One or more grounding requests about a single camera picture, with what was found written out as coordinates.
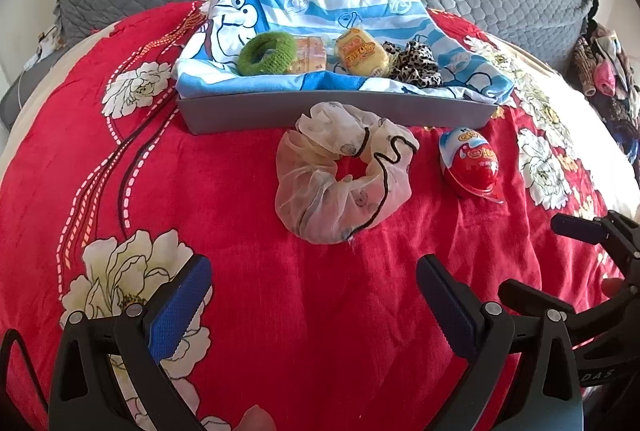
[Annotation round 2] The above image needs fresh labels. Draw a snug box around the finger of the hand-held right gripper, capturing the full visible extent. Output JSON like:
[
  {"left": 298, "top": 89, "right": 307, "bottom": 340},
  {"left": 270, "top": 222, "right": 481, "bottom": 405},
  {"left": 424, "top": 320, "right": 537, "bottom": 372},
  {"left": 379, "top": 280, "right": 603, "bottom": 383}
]
[
  {"left": 550, "top": 210, "right": 640, "bottom": 263},
  {"left": 497, "top": 278, "right": 626, "bottom": 349}
]

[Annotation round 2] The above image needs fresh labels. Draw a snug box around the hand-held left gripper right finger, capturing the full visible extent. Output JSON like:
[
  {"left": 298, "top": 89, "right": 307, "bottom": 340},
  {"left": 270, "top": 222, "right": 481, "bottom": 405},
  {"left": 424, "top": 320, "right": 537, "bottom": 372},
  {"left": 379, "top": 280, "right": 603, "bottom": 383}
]
[{"left": 416, "top": 253, "right": 586, "bottom": 431}]

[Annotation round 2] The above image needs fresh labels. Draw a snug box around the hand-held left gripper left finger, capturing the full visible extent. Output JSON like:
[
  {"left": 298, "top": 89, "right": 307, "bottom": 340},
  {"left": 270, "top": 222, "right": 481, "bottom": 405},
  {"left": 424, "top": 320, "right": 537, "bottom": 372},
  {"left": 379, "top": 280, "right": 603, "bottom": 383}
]
[{"left": 49, "top": 253, "right": 213, "bottom": 431}]

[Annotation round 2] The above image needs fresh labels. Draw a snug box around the red egg toy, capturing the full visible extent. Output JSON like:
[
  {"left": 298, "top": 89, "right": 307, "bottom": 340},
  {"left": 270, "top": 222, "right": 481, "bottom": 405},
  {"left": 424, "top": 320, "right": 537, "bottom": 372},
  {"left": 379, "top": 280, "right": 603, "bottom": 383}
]
[{"left": 438, "top": 127, "right": 502, "bottom": 202}]

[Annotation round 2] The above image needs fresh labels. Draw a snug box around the beige sheer scrunchie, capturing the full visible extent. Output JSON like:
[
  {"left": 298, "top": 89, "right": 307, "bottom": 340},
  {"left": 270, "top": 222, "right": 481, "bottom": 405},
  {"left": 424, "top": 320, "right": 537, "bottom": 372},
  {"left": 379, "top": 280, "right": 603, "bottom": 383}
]
[{"left": 274, "top": 102, "right": 421, "bottom": 246}]

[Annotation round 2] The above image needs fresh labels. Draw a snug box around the grey tray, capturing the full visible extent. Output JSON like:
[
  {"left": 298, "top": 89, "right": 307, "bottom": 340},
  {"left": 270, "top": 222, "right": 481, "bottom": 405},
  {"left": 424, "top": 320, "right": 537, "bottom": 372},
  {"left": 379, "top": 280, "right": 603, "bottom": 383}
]
[{"left": 176, "top": 88, "right": 505, "bottom": 136}]

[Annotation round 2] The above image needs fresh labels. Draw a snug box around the green hair tie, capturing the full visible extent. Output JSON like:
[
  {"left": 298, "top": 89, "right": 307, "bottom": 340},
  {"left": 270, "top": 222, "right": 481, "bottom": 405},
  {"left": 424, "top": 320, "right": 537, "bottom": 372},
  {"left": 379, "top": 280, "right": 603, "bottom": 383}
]
[{"left": 236, "top": 31, "right": 298, "bottom": 76}]

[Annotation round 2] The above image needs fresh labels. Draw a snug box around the yellow snack packet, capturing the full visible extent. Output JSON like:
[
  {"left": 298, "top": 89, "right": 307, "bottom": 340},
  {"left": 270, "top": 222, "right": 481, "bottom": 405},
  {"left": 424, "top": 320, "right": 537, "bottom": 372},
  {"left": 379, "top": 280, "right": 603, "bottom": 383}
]
[{"left": 334, "top": 30, "right": 391, "bottom": 76}]

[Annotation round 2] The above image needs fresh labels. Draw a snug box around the person's left hand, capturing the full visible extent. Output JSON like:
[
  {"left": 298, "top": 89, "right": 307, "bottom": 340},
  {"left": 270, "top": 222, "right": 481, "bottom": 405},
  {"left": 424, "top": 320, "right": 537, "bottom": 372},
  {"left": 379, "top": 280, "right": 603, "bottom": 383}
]
[{"left": 235, "top": 405, "right": 278, "bottom": 431}]

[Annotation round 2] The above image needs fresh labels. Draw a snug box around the red floral blanket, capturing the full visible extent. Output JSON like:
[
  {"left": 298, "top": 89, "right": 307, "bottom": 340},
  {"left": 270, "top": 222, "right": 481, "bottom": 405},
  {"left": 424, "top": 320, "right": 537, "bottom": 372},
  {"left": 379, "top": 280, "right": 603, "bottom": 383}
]
[{"left": 0, "top": 1, "right": 631, "bottom": 431}]

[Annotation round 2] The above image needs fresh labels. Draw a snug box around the pile of patterned clothes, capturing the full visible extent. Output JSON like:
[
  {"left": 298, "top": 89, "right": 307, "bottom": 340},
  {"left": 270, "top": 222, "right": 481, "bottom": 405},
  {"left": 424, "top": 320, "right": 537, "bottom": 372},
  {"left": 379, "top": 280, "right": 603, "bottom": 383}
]
[{"left": 570, "top": 0, "right": 640, "bottom": 162}]

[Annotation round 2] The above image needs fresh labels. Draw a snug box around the leopard print scrunchie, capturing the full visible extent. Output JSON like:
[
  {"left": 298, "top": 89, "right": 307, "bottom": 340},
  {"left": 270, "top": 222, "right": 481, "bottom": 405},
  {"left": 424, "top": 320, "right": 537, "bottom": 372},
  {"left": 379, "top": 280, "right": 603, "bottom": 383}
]
[{"left": 382, "top": 40, "right": 445, "bottom": 89}]

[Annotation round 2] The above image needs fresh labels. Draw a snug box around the grey bedside stool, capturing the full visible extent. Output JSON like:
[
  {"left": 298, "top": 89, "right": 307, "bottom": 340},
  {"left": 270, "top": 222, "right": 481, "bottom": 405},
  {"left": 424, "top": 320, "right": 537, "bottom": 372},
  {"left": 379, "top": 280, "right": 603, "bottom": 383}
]
[{"left": 0, "top": 46, "right": 68, "bottom": 132}]

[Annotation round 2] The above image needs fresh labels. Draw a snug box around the orange packaged cake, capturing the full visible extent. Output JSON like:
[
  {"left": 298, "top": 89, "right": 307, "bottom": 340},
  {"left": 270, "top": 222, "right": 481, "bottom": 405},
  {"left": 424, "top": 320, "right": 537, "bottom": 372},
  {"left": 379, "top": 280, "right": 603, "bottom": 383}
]
[{"left": 292, "top": 37, "right": 328, "bottom": 72}]

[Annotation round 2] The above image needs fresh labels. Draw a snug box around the white cable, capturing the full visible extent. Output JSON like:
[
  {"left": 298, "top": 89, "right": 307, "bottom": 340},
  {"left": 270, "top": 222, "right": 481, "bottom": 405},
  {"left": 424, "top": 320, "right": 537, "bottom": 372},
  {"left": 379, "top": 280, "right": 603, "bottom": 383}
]
[{"left": 12, "top": 56, "right": 41, "bottom": 112}]

